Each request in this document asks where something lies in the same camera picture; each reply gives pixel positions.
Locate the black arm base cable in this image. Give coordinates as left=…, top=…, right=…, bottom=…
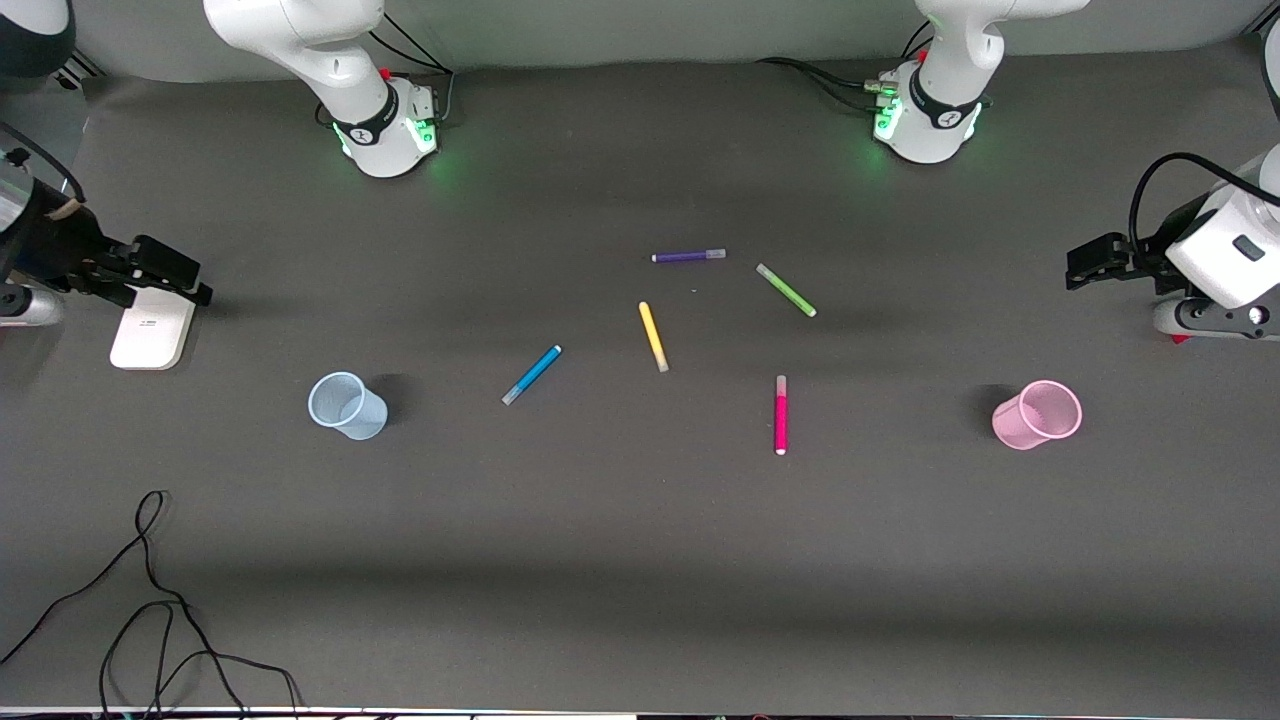
left=755, top=20, right=936, bottom=113
left=368, top=12, right=457, bottom=126

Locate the black right arm base cable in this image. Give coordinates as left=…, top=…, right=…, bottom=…
left=368, top=12, right=457, bottom=126

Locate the translucent pink plastic cup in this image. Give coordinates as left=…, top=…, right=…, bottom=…
left=991, top=379, right=1084, bottom=451

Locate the green marker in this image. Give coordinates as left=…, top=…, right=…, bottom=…
left=756, top=263, right=818, bottom=319

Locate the black arm wrist cable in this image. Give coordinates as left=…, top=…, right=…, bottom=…
left=0, top=123, right=87, bottom=201
left=1128, top=152, right=1280, bottom=269

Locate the blue marker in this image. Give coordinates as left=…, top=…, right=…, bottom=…
left=501, top=345, right=563, bottom=406

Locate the yellow marker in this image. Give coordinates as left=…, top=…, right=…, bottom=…
left=639, top=301, right=670, bottom=374

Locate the black left arm base cable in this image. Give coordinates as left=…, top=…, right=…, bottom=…
left=755, top=20, right=936, bottom=113

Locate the black left arm wrist cable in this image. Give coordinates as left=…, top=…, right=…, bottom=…
left=1128, top=152, right=1280, bottom=269

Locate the translucent blue plastic cup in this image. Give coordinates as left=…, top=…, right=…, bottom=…
left=307, top=371, right=389, bottom=442

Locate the dark grey table mat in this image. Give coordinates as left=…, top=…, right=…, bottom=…
left=0, top=40, right=1280, bottom=717

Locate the loose thin black cable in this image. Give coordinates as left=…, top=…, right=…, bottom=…
left=0, top=490, right=301, bottom=719

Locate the black right arm wrist cable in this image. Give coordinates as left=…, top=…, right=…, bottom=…
left=0, top=123, right=87, bottom=201

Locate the white camera stand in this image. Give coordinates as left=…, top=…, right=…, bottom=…
left=109, top=285, right=197, bottom=372

